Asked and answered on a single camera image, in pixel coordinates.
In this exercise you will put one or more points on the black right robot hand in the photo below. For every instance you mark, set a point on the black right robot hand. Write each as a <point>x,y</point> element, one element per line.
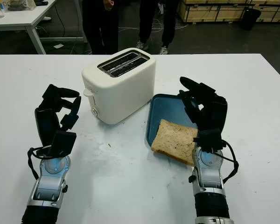
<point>214,114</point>

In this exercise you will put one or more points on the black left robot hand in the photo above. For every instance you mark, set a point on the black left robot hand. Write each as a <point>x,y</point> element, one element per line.
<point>45,121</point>

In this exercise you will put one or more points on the brown bread slice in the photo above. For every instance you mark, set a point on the brown bread slice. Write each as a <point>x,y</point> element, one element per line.
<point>172,142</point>

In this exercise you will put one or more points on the white toaster lever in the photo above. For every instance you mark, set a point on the white toaster lever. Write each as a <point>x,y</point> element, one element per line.
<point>87,92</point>

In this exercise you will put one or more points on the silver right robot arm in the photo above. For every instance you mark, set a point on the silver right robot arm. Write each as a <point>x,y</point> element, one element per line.
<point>207,177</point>

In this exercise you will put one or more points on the blue plastic tray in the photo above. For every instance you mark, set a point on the blue plastic tray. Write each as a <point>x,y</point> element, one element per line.
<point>165,109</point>

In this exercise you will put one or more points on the white toaster dial knob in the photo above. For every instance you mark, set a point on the white toaster dial knob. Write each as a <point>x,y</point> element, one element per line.
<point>94,112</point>

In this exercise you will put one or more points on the white two-slot toaster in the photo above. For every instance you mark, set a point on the white two-slot toaster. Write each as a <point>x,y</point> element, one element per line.
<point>126,93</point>

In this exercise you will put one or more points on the white paper sheet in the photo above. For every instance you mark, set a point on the white paper sheet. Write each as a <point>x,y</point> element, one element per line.
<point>58,45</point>

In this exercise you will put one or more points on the black waste bin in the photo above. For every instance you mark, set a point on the black waste bin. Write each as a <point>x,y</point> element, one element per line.
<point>250,18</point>

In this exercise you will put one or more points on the stacked wooden crates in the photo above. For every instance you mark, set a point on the stacked wooden crates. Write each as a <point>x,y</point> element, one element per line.
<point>214,9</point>

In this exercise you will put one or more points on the white office table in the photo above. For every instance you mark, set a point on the white office table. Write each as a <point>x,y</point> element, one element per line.
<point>25,16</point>

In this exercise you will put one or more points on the clear glass container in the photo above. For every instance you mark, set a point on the clear glass container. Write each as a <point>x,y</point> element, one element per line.
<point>19,5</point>

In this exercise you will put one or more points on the black laptop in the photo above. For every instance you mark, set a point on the black laptop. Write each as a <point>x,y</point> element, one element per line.
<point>40,2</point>

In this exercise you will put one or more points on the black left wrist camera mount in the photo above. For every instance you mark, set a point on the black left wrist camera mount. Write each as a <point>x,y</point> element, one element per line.
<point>63,142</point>

